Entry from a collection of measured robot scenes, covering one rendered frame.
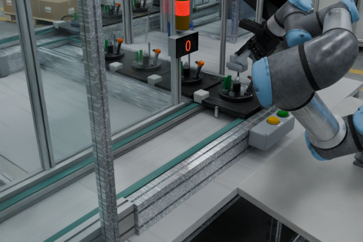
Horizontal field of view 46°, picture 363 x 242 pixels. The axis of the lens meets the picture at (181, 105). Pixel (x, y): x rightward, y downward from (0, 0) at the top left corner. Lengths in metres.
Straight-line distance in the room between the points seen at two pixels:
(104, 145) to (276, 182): 0.68
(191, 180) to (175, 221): 0.14
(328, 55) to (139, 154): 0.71
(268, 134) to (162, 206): 0.46
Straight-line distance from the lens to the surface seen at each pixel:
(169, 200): 1.24
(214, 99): 1.66
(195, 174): 1.29
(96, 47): 0.83
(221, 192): 1.34
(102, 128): 0.89
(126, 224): 1.16
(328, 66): 0.98
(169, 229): 1.21
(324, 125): 1.24
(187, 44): 1.53
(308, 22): 1.38
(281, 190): 1.38
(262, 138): 1.47
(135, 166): 1.36
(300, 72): 0.99
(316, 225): 1.28
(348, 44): 1.03
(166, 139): 1.49
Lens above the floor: 1.67
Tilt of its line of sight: 26 degrees down
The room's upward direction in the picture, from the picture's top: straight up
